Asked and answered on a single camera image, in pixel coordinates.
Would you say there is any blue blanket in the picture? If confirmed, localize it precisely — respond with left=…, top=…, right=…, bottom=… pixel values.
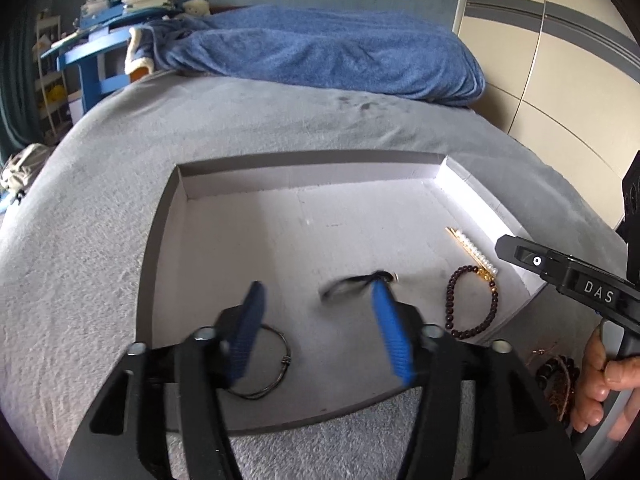
left=150, top=4, right=487, bottom=107

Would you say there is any teal curtain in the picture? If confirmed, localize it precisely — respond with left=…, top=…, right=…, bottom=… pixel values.
left=0, top=10, right=46, bottom=161

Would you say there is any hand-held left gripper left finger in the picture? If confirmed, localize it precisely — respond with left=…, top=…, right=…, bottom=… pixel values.
left=57, top=280, right=271, bottom=480

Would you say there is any pink string bracelet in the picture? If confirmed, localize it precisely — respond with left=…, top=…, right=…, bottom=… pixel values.
left=522, top=342, right=563, bottom=361

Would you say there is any beige wardrobe grey stripe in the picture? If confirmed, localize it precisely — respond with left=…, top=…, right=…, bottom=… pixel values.
left=452, top=0, right=640, bottom=241

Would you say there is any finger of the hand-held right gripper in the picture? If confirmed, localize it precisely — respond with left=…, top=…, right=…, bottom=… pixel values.
left=495, top=234, right=568, bottom=288

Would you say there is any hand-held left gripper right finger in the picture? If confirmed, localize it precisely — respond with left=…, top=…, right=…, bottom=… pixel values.
left=369, top=280, right=588, bottom=480

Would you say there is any blue robe white lining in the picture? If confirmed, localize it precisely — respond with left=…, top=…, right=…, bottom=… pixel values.
left=127, top=17, right=201, bottom=78

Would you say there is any black hair tie metal charm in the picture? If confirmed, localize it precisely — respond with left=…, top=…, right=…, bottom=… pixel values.
left=319, top=270, right=399, bottom=303

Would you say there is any blue desk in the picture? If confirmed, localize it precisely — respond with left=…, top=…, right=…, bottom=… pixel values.
left=40, top=10, right=151, bottom=113

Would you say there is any beige bag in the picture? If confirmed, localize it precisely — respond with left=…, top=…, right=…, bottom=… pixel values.
left=0, top=142, right=51, bottom=191

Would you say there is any dark red bead bracelet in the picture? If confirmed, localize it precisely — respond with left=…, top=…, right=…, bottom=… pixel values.
left=444, top=265, right=499, bottom=345

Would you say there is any thin black hair tie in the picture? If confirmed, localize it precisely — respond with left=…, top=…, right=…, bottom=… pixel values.
left=227, top=325, right=292, bottom=401

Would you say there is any stack of papers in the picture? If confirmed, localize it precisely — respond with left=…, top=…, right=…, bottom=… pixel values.
left=80, top=0, right=183, bottom=16

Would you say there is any pearl gold hair clip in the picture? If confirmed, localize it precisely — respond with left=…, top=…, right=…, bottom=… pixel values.
left=445, top=226, right=501, bottom=282

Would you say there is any person's right hand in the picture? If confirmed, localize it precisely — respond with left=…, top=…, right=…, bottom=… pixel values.
left=570, top=327, right=640, bottom=443

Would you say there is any grey cardboard tray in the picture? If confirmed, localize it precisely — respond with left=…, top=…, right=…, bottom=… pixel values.
left=135, top=150, right=551, bottom=433

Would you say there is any white shelf rack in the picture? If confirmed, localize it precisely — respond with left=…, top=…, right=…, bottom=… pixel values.
left=32, top=10, right=71, bottom=136

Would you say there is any large black bead bracelet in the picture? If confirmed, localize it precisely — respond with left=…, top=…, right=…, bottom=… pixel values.
left=535, top=354, right=582, bottom=428

